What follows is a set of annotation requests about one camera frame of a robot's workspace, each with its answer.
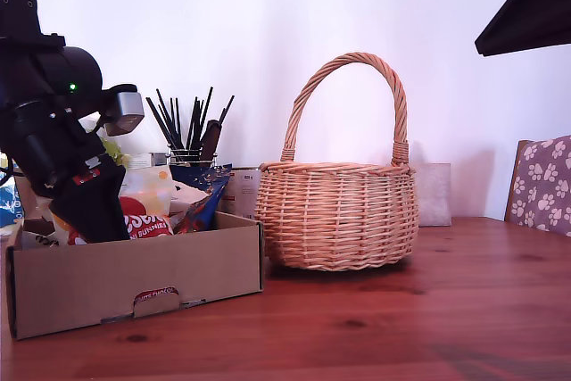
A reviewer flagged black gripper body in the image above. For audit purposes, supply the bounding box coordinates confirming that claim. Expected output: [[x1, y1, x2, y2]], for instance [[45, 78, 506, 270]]
[[0, 108, 127, 200]]

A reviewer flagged red yellow Maltesers bunnies bag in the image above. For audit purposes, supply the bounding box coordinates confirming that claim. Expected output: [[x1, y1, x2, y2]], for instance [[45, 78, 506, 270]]
[[51, 165, 175, 246]]

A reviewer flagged white green chocolate egg bag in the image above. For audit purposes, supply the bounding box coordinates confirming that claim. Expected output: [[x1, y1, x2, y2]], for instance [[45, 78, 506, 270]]
[[171, 179, 209, 203]]

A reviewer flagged blue Terry's chocolate bag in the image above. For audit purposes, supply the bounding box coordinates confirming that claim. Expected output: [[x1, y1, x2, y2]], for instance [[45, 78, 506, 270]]
[[169, 162, 233, 235]]

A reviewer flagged brown cardboard box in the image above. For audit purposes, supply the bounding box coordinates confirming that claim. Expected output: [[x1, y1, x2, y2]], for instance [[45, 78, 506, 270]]
[[4, 175, 265, 341]]

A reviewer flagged small white black-print bag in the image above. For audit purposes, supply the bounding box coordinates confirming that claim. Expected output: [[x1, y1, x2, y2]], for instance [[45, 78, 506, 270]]
[[20, 219, 62, 251]]

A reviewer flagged white carton with label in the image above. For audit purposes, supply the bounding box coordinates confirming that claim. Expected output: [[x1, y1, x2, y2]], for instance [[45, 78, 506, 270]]
[[127, 153, 169, 177]]

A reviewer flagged yellow-green wrapped bottle pack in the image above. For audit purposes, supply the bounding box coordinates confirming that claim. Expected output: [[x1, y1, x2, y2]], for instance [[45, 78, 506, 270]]
[[0, 133, 131, 228]]

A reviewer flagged black chopstick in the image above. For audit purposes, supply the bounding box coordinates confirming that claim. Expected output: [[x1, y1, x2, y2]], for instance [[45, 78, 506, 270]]
[[186, 96, 199, 153], [175, 97, 184, 153], [194, 86, 214, 153], [155, 88, 183, 153], [145, 97, 178, 153], [217, 95, 236, 128]]

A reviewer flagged tin can with white label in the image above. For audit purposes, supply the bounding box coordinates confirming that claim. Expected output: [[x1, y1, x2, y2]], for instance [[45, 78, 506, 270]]
[[222, 168, 262, 221]]

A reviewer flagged pale grey pouch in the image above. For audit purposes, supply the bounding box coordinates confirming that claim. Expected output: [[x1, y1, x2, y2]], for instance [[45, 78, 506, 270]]
[[412, 162, 454, 228]]

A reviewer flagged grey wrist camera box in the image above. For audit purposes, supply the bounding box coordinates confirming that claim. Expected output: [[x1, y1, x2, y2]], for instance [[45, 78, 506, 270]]
[[95, 84, 146, 137]]

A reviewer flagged brown wooden utensil handle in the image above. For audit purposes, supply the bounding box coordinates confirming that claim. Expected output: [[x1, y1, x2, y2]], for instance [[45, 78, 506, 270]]
[[201, 120, 223, 162]]

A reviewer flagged wooden chair frame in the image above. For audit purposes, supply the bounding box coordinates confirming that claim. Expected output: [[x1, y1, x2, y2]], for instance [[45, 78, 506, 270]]
[[504, 139, 534, 224]]

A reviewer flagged woven wicker basket with handle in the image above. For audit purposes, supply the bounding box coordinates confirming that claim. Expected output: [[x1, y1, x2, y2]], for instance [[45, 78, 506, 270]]
[[254, 51, 420, 272]]

